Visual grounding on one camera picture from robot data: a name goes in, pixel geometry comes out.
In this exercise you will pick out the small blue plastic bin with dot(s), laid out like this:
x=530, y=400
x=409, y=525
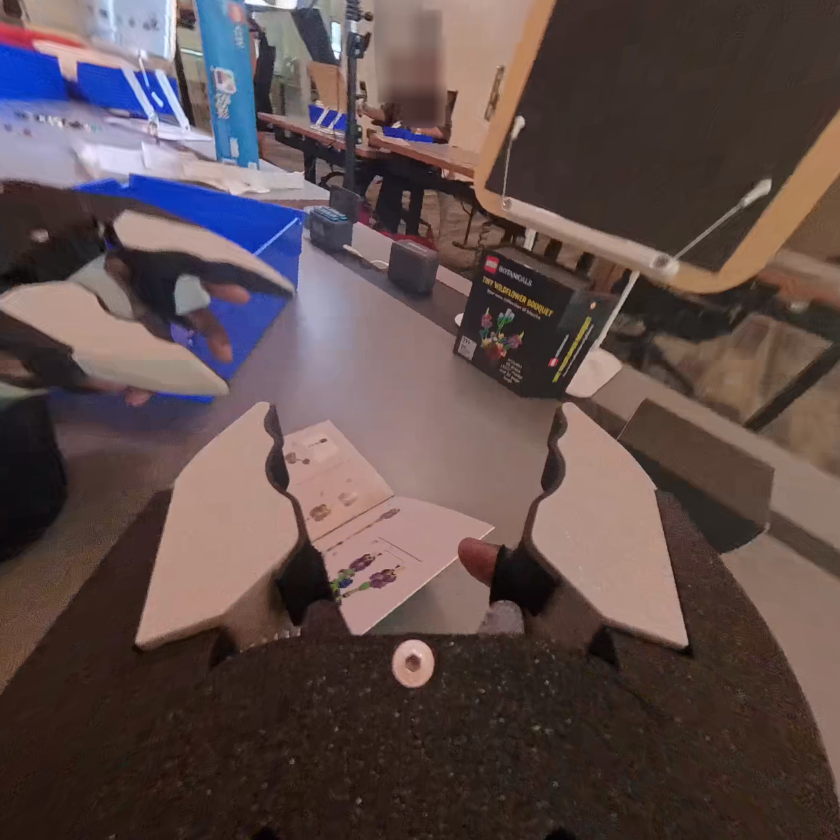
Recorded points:
x=79, y=79

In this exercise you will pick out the matte black box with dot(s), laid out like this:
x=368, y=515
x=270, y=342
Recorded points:
x=696, y=473

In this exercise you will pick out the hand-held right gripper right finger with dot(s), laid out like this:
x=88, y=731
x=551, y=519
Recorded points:
x=604, y=538

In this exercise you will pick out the black office chair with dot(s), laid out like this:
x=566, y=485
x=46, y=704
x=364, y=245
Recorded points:
x=709, y=328

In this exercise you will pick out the black board on white stand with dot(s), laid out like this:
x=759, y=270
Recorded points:
x=683, y=105

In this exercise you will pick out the grey desk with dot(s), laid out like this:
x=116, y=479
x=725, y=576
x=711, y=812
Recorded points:
x=394, y=368

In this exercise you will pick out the dark charger block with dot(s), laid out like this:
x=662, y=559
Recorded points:
x=331, y=230

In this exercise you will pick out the white instruction booklet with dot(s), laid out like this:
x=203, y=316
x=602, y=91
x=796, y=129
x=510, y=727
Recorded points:
x=368, y=525

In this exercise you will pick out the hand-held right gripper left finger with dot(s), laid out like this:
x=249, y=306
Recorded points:
x=223, y=538

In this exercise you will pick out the black glossy cardboard box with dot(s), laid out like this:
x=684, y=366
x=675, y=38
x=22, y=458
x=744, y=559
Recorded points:
x=525, y=322

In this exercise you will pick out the white paper sheet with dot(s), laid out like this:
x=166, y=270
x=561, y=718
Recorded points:
x=197, y=171

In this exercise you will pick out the blue printed carton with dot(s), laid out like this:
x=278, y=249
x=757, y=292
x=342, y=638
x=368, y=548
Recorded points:
x=230, y=79

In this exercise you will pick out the wooden table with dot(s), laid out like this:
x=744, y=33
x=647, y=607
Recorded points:
x=381, y=145

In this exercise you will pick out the black light stand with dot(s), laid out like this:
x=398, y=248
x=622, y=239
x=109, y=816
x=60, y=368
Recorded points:
x=351, y=105

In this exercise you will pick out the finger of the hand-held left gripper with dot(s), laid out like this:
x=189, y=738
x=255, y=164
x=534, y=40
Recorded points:
x=197, y=250
x=105, y=341

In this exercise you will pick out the person's left hand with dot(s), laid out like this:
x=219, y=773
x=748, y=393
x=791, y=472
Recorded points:
x=210, y=322

